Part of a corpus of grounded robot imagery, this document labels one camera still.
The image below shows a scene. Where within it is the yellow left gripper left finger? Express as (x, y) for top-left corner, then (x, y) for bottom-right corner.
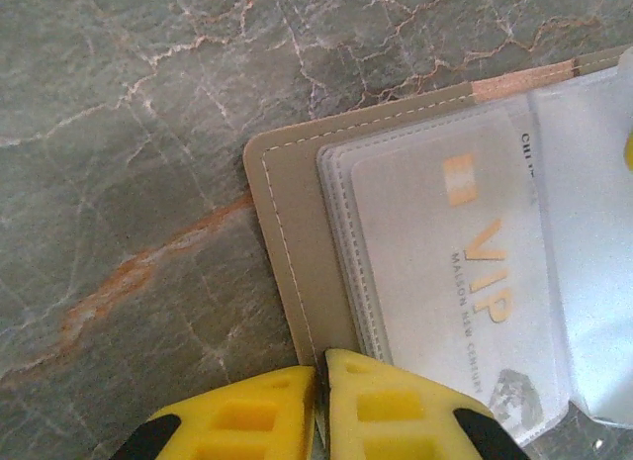
(118, 364), (317, 460)

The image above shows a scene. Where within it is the white VIP card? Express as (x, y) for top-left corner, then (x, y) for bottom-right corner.
(349, 118), (575, 434)

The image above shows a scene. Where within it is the beige card holder wallet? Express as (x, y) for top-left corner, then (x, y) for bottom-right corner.
(243, 43), (633, 446)

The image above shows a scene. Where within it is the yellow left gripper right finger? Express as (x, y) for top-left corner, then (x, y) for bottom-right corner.
(321, 348), (533, 460)

